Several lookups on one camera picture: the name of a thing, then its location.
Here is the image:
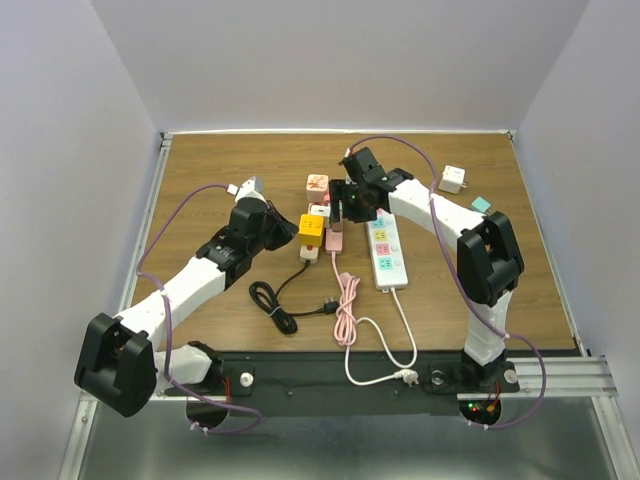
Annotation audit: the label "teal plug adapter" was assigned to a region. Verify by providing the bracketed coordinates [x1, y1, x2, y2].
[471, 196, 492, 214]

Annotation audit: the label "yellow cube socket adapter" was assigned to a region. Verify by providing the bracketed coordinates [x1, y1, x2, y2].
[298, 213, 325, 247]

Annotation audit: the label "aluminium left rail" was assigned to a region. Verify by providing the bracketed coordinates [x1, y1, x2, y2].
[116, 132, 174, 312]

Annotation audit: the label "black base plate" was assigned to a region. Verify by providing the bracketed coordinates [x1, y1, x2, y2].
[99, 349, 521, 419]

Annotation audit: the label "white USB charger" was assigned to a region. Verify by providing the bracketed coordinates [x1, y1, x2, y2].
[309, 204, 331, 218]

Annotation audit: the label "aluminium rail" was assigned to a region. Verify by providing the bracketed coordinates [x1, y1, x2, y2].
[79, 355, 621, 401]
[116, 132, 174, 312]

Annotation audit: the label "white power cable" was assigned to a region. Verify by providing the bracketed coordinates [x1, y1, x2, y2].
[345, 287, 419, 389]

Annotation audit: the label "white power strip pastel sockets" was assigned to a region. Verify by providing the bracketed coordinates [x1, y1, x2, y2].
[365, 209, 409, 292]

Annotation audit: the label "aluminium front rail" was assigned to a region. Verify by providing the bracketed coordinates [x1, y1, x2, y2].
[79, 355, 621, 401]

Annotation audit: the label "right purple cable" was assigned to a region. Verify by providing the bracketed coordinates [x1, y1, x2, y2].
[344, 135, 552, 431]

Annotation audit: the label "black power cable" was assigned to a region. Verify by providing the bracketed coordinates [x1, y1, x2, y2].
[248, 260, 339, 336]

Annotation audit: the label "pink cube adapter deer print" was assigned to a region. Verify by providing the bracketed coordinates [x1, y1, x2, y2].
[305, 174, 329, 203]

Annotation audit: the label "white cube adapter cartoon print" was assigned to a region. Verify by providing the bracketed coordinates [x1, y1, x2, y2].
[438, 165, 466, 195]

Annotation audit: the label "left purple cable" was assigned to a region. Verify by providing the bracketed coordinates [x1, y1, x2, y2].
[137, 182, 264, 436]

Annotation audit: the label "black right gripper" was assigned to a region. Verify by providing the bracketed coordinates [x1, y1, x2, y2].
[329, 178, 378, 223]

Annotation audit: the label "purple cable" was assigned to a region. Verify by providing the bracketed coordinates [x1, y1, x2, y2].
[344, 135, 552, 431]
[137, 182, 264, 436]

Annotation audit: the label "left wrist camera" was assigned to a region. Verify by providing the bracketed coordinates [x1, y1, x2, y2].
[226, 176, 266, 202]

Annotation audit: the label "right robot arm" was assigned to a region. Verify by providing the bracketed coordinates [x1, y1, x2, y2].
[329, 147, 524, 390]

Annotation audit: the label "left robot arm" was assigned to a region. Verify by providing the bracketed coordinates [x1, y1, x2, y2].
[74, 197, 298, 417]

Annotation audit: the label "pink power cable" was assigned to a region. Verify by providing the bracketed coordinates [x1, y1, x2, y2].
[330, 252, 360, 348]

